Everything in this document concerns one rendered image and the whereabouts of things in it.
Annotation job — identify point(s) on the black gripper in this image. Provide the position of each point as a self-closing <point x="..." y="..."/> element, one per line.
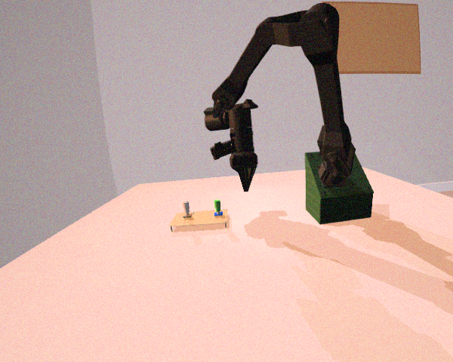
<point x="244" y="160"/>

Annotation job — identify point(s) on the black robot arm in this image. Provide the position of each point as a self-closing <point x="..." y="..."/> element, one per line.
<point x="316" y="30"/>

